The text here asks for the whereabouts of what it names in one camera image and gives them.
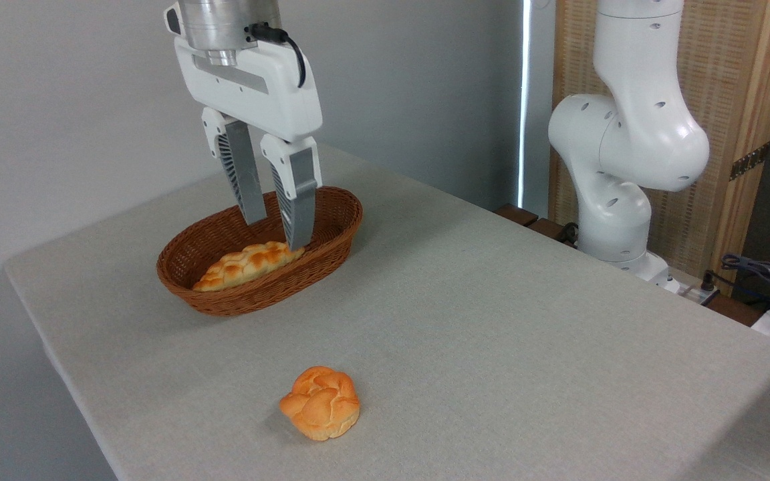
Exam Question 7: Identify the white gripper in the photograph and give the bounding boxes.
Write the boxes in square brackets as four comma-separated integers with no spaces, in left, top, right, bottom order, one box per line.
[164,3,324,253]

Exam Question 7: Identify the long braided bread loaf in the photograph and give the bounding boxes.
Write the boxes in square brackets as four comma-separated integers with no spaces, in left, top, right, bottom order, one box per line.
[192,241,306,293]

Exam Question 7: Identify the brown wicker oval basket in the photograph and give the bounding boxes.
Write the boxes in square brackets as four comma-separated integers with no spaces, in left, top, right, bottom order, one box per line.
[156,186,364,317]

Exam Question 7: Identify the round knotted bread roll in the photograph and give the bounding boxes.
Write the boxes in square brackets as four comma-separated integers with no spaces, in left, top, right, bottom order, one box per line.
[279,366,361,442]

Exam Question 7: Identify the wooden rattan folding screen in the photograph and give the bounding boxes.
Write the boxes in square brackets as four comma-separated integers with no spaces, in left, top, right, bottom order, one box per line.
[549,0,770,295]

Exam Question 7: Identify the metal screen hinge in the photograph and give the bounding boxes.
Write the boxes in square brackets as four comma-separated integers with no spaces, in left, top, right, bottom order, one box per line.
[730,142,770,182]

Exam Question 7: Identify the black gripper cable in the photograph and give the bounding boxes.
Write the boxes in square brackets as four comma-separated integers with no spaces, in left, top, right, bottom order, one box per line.
[245,23,307,90]

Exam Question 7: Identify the bundle of dark cables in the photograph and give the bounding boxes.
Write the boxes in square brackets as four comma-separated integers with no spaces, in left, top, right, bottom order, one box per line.
[721,253,770,316]

